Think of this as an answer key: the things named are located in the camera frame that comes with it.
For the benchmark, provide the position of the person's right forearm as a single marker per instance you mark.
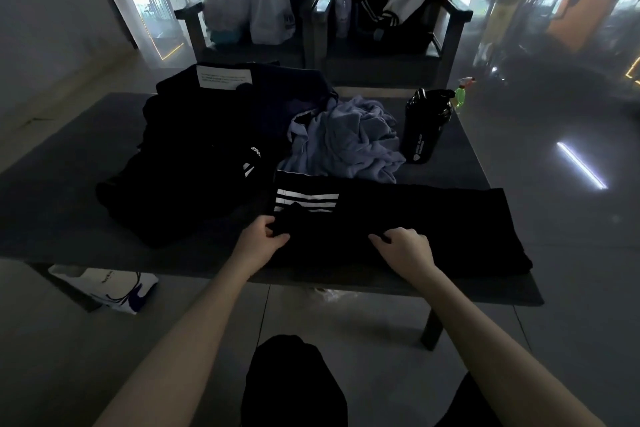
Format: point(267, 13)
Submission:
point(490, 351)

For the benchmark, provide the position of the white shopping bag blue print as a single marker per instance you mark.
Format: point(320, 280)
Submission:
point(107, 286)

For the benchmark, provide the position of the dark table leg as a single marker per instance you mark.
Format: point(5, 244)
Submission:
point(432, 329)

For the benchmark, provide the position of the crumpled lavender garment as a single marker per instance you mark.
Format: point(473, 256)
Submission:
point(345, 141)

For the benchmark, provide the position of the person's right hand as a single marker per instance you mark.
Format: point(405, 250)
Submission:
point(412, 254)

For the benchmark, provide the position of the white paper label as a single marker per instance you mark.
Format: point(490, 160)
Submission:
point(223, 77)

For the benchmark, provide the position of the green spray bottle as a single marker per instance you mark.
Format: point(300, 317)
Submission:
point(461, 94)

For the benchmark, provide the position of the pile of black clothes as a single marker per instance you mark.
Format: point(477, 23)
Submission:
point(185, 166)

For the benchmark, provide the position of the dark wooden armchair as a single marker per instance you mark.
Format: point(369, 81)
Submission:
point(450, 21)
point(280, 49)

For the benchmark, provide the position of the person's left forearm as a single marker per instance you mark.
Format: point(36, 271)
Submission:
point(185, 336)

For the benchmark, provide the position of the person's left hand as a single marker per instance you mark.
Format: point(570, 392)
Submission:
point(255, 241)

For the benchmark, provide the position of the clear plastic bottle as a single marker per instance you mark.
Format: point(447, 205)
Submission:
point(342, 11)

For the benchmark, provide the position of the black garment with white stripes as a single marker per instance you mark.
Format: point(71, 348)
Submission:
point(425, 226)

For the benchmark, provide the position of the person's black trousers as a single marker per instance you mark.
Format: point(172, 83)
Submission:
point(292, 386)

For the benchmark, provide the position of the person's left thumb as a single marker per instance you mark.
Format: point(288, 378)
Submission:
point(279, 240)

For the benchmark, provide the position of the dark navy garment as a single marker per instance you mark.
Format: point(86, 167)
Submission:
point(287, 96)

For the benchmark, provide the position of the person's right thumb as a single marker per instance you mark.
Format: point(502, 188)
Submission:
point(380, 239)

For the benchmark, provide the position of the black shaker bottle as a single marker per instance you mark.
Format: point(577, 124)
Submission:
point(424, 131)

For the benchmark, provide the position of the clear plastic wrapper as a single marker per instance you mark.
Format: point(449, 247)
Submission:
point(327, 295)

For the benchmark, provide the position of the black jacket with white stripes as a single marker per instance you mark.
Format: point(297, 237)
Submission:
point(370, 16)

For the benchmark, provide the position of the teal bag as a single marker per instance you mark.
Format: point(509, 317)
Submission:
point(227, 36)

